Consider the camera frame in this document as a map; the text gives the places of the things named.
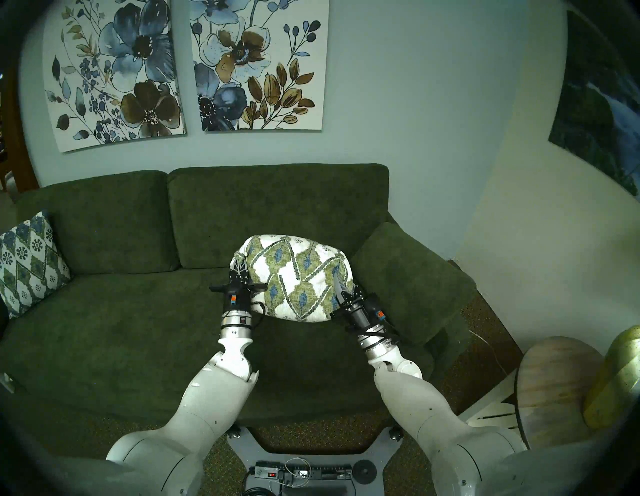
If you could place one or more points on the brown leaf flower canvas painting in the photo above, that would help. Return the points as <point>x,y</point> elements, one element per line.
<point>260,65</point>

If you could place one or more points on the gold metallic vase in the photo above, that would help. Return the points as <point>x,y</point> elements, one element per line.
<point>617,380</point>

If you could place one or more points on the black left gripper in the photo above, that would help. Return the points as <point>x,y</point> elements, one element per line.
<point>239,300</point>

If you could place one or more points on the black base caster wheel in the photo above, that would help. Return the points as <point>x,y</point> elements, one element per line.
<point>395,433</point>
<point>233,431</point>

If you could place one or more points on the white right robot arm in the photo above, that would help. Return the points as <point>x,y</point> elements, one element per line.
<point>430,415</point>

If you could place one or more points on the green blue patterned cushion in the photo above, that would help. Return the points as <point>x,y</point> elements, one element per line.
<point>30,265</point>
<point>295,280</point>

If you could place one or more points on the forest waterfall wall picture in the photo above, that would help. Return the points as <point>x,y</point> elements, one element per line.
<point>595,100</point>

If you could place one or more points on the grey robot base platform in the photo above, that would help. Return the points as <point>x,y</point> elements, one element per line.
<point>320,457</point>

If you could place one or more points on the black power strip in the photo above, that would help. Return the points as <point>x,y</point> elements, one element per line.
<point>330,472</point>

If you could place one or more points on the small white floor object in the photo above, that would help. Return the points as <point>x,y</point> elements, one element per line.
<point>6,384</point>

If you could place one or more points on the round wooden side table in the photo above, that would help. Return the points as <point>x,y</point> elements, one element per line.
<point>555,390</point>

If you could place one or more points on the black round base knob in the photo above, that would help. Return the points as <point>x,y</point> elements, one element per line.
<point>365,472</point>

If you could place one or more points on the dark green fabric sofa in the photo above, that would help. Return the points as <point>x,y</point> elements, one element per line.
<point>125,325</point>

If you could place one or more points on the brown wooden door frame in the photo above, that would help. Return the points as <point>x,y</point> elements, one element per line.
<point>20,150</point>

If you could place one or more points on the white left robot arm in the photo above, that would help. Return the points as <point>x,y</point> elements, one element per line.
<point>210,400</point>

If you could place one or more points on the blue flower canvas painting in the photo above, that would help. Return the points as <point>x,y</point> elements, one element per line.
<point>120,75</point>

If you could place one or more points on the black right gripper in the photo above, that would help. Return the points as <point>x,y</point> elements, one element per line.
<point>360,312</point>

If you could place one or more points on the white slatted chair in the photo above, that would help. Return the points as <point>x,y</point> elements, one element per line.
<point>492,415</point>

